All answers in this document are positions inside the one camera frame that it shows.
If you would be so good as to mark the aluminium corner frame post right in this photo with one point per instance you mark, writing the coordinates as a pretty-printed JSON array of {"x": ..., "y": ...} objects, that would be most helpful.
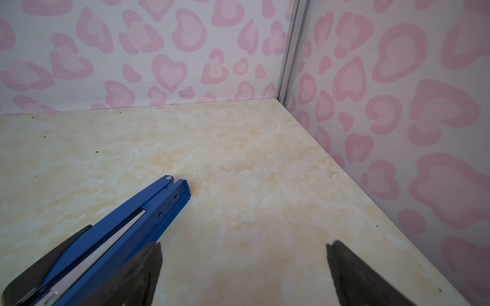
[{"x": 301, "y": 15}]

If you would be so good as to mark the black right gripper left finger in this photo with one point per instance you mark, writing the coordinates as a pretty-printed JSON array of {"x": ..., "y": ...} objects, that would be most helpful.
[{"x": 134, "y": 283}]

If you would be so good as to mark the blue stapler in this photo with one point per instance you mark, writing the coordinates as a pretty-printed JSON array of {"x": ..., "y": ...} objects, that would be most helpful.
[{"x": 79, "y": 266}]

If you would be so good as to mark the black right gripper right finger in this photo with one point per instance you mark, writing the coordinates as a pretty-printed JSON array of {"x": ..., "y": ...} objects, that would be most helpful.
[{"x": 356, "y": 283}]

